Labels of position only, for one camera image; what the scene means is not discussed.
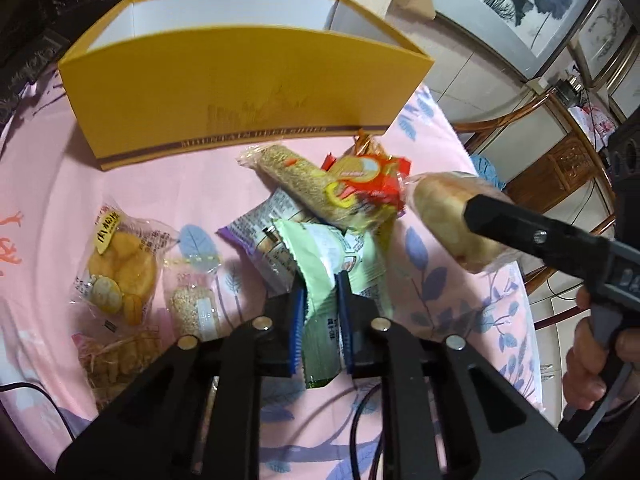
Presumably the black cable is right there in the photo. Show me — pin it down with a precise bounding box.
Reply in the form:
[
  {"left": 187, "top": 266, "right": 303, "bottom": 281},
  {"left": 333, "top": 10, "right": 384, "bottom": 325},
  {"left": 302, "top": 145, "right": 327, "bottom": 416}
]
[
  {"left": 0, "top": 382, "right": 76, "bottom": 441},
  {"left": 347, "top": 380, "right": 386, "bottom": 480}
]

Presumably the bread bun packet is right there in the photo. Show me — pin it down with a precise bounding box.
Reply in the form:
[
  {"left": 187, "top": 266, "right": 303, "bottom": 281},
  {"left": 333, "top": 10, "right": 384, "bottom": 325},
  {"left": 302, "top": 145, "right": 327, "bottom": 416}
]
[{"left": 404, "top": 170, "right": 508, "bottom": 275}]

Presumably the wooden chair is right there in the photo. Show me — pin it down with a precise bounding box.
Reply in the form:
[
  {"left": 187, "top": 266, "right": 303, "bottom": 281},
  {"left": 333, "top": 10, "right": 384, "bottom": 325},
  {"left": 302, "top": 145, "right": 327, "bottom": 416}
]
[{"left": 450, "top": 85, "right": 618, "bottom": 301}]

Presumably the yellow cookie packet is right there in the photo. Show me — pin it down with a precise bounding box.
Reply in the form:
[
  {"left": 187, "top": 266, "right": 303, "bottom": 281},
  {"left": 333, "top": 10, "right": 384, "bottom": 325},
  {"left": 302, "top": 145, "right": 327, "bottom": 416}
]
[{"left": 70, "top": 202, "right": 178, "bottom": 328}]

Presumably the dark carved wooden bench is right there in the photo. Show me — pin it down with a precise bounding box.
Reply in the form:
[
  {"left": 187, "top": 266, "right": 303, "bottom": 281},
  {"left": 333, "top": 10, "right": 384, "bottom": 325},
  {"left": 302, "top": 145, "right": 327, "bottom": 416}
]
[{"left": 0, "top": 0, "right": 163, "bottom": 126}]

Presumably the framed blossom painting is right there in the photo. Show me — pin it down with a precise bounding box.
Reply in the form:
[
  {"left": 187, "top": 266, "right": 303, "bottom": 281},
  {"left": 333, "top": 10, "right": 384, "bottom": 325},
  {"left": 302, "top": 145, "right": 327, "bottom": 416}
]
[{"left": 567, "top": 0, "right": 640, "bottom": 88}]

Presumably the brown fried snack packet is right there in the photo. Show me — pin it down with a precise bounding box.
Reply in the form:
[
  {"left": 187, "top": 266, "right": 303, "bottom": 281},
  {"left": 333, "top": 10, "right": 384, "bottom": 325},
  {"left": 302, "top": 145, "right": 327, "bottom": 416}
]
[{"left": 75, "top": 327, "right": 163, "bottom": 406}]

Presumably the pink floral blanket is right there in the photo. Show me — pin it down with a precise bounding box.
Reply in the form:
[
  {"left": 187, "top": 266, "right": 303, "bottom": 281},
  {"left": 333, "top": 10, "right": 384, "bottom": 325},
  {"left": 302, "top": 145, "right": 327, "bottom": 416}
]
[{"left": 0, "top": 67, "right": 543, "bottom": 480}]

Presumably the red biscuit packet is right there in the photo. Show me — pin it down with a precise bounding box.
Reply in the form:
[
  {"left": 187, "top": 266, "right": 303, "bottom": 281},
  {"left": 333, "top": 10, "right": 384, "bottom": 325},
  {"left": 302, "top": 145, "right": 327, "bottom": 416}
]
[{"left": 320, "top": 152, "right": 412, "bottom": 218}]

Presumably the purple edged snack packet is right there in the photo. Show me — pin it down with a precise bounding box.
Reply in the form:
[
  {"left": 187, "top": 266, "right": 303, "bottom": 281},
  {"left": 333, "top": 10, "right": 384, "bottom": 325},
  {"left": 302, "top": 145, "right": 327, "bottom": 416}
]
[{"left": 216, "top": 191, "right": 321, "bottom": 296}]

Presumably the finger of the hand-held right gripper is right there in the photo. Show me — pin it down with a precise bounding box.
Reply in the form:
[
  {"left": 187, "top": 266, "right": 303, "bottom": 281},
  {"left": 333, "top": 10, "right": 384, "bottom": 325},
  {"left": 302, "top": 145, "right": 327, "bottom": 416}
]
[{"left": 462, "top": 194, "right": 616, "bottom": 291}]

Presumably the sesame bar packet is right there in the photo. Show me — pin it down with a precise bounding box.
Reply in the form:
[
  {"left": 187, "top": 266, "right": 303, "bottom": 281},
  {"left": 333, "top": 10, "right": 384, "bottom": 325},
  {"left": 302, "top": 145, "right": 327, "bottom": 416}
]
[{"left": 236, "top": 143, "right": 361, "bottom": 228}]

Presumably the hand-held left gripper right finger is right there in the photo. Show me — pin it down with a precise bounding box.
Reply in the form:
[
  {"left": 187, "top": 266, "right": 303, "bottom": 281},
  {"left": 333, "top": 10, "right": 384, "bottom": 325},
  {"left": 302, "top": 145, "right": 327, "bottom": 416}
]
[{"left": 336, "top": 270, "right": 586, "bottom": 480}]

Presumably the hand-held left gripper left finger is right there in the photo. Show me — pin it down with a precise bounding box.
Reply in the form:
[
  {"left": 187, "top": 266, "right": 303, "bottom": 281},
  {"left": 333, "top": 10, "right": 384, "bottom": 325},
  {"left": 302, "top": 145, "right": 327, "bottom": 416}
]
[{"left": 55, "top": 280, "right": 307, "bottom": 480}]

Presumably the small sesame packet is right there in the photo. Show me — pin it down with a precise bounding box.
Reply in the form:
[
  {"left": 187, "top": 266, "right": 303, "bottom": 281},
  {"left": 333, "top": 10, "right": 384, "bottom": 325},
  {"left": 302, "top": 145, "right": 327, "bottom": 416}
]
[{"left": 162, "top": 255, "right": 226, "bottom": 343}]

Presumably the mint green snack packet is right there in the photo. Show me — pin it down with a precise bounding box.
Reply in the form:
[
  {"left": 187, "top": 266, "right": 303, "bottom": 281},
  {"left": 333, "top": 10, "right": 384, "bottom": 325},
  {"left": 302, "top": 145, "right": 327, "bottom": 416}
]
[
  {"left": 345, "top": 227, "right": 396, "bottom": 311},
  {"left": 272, "top": 219, "right": 351, "bottom": 391}
]

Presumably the yellow cardboard box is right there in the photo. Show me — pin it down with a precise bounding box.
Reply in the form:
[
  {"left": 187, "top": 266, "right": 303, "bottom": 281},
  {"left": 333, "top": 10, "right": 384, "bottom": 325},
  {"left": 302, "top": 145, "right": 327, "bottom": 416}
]
[{"left": 57, "top": 0, "right": 435, "bottom": 172}]

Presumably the person's right hand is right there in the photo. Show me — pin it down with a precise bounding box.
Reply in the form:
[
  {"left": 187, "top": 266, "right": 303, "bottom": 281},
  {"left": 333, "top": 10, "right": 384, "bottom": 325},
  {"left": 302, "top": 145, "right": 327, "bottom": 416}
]
[{"left": 562, "top": 285, "right": 640, "bottom": 409}]

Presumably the orange snack packet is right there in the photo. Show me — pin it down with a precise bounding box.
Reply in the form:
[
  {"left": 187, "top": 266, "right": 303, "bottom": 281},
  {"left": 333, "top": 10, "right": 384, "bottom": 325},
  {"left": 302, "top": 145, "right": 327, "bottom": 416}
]
[{"left": 347, "top": 129, "right": 388, "bottom": 158}]

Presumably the blue cloth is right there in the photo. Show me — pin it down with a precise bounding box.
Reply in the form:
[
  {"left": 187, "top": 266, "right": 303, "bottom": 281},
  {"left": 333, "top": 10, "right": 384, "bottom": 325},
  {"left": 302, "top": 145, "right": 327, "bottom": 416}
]
[{"left": 470, "top": 152, "right": 508, "bottom": 193}]

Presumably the framed lotus painting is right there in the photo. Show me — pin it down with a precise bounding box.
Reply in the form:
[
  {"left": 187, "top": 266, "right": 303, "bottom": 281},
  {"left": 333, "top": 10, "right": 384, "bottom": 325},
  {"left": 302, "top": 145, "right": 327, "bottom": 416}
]
[{"left": 427, "top": 0, "right": 616, "bottom": 81}]

